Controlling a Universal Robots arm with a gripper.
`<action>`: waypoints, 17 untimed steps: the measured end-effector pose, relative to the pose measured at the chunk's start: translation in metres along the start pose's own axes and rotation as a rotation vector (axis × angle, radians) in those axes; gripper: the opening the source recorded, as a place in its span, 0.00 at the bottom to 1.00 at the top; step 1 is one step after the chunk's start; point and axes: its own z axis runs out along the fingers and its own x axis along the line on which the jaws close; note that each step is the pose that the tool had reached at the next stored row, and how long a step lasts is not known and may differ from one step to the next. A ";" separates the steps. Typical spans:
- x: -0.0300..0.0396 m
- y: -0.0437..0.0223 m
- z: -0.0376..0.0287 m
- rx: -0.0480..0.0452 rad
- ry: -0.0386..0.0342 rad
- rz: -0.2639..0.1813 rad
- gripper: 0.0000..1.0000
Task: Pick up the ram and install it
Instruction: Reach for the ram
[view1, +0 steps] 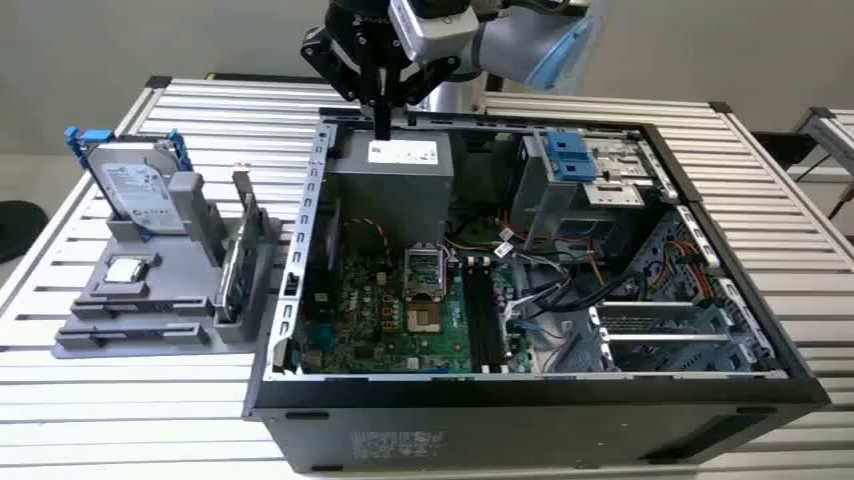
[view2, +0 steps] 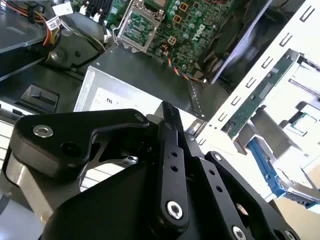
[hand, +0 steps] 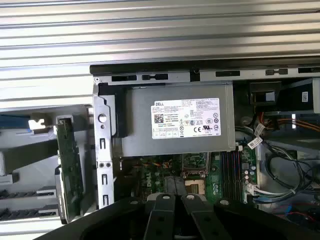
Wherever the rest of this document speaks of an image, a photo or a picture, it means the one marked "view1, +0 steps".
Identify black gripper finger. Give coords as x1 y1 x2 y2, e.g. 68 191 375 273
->
297 27 385 141
383 57 463 141

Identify grey power supply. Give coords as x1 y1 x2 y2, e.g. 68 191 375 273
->
324 128 456 251

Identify blue disk bay latch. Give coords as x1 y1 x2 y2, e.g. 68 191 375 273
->
543 130 596 183

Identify silver disk bay cage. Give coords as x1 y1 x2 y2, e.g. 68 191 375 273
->
509 128 672 251

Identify metal socket cover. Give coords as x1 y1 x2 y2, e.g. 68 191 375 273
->
401 242 447 300

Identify hard disk blue carrier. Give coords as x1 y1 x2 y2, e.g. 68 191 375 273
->
64 127 195 236

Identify green graphics card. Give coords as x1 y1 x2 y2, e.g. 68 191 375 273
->
213 160 268 324

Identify green motherboard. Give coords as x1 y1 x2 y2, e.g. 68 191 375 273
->
299 239 535 374

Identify CPU socket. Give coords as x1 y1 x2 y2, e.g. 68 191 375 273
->
404 299 447 337

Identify grey parts rack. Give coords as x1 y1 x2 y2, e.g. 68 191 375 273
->
50 172 281 360

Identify silver CPU chip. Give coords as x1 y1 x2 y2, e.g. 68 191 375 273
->
105 258 147 284

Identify silver expansion slot cover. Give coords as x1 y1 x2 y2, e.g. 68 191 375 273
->
599 332 739 372
590 301 722 334

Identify black round base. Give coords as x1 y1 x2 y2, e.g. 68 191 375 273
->
0 199 48 264

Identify black PC case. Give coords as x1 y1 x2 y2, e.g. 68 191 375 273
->
240 107 832 474

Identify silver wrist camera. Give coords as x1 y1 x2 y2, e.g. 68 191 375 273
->
388 0 483 65

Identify red black twisted wire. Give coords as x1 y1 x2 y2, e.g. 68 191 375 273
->
340 216 395 266

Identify multicolour power wire bundle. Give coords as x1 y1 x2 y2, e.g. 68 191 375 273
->
443 214 535 264

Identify black cable bundle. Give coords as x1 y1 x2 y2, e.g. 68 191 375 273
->
505 269 646 324

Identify orange red power wires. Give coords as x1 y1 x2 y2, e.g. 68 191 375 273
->
650 239 720 307

